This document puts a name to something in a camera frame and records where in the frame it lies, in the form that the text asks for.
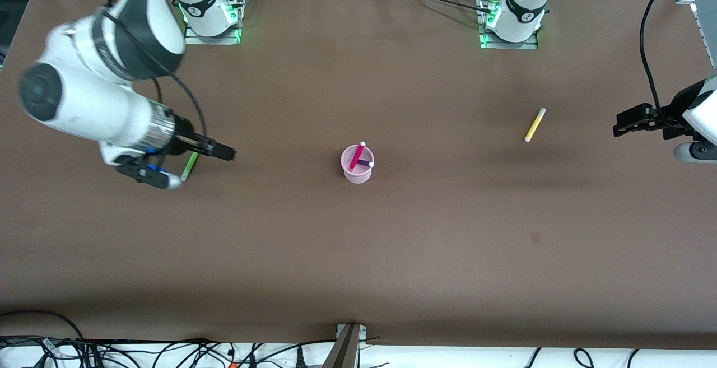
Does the green marker pen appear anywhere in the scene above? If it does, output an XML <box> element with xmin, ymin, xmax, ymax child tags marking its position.
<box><xmin>180</xmin><ymin>152</ymin><xmax>201</xmax><ymax>183</ymax></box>

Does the pink mesh pen holder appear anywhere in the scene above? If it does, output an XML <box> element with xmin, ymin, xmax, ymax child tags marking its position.
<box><xmin>341</xmin><ymin>144</ymin><xmax>375</xmax><ymax>184</ymax></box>

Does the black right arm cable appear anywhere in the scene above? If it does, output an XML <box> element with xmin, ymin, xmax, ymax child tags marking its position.
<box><xmin>95</xmin><ymin>0</ymin><xmax>208</xmax><ymax>140</ymax></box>

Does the pink marker pen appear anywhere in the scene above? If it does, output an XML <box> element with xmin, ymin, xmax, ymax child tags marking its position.
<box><xmin>349</xmin><ymin>141</ymin><xmax>367</xmax><ymax>171</ymax></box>

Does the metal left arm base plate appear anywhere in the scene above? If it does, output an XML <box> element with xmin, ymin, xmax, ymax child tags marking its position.
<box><xmin>476</xmin><ymin>0</ymin><xmax>539</xmax><ymax>50</ymax></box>

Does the metal table clamp bracket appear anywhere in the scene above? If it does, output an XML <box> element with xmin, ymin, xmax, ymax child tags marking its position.
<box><xmin>324</xmin><ymin>323</ymin><xmax>368</xmax><ymax>368</ymax></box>

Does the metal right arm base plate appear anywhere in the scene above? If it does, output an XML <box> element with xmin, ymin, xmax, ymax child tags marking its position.
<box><xmin>183</xmin><ymin>0</ymin><xmax>247</xmax><ymax>45</ymax></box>

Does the tangled black cable bundle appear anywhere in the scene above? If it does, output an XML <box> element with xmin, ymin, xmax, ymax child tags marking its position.
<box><xmin>0</xmin><ymin>336</ymin><xmax>338</xmax><ymax>368</ymax></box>

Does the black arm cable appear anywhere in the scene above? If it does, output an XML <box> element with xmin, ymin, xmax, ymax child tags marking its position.
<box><xmin>95</xmin><ymin>0</ymin><xmax>208</xmax><ymax>140</ymax></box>
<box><xmin>640</xmin><ymin>0</ymin><xmax>690</xmax><ymax>128</ymax></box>

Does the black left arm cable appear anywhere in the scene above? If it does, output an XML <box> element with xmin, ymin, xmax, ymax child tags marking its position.
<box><xmin>640</xmin><ymin>0</ymin><xmax>690</xmax><ymax>128</ymax></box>

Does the thick black floor cable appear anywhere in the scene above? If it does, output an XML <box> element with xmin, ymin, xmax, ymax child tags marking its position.
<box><xmin>0</xmin><ymin>310</ymin><xmax>86</xmax><ymax>342</ymax></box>

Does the aluminium frame profile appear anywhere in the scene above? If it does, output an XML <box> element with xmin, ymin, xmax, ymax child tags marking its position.
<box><xmin>674</xmin><ymin>0</ymin><xmax>717</xmax><ymax>67</ymax></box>

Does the yellow marker pen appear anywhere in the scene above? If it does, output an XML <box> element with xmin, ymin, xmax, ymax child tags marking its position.
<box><xmin>524</xmin><ymin>108</ymin><xmax>547</xmax><ymax>143</ymax></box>

